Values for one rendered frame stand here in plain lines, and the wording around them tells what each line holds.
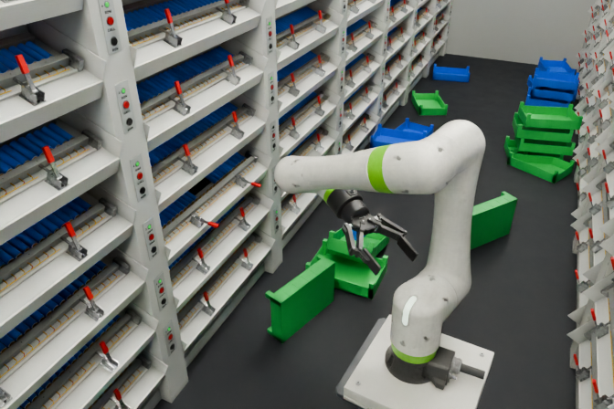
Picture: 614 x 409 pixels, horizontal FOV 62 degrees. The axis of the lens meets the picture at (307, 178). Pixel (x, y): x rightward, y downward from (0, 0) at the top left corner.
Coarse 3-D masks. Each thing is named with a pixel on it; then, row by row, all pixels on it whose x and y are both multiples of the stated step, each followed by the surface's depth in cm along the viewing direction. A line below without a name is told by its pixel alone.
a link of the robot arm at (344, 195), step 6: (336, 192) 145; (342, 192) 144; (348, 192) 144; (354, 192) 144; (330, 198) 146; (336, 198) 144; (342, 198) 143; (348, 198) 143; (354, 198) 144; (360, 198) 146; (330, 204) 146; (336, 204) 144; (342, 204) 143; (336, 210) 144; (342, 210) 144
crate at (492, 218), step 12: (504, 192) 242; (480, 204) 232; (492, 204) 232; (504, 204) 233; (480, 216) 228; (492, 216) 233; (504, 216) 238; (480, 228) 232; (492, 228) 237; (504, 228) 242; (480, 240) 236
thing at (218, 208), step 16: (256, 160) 193; (256, 176) 189; (224, 192) 177; (240, 192) 180; (208, 208) 168; (224, 208) 171; (192, 224) 161; (176, 240) 154; (192, 240) 158; (176, 256) 153
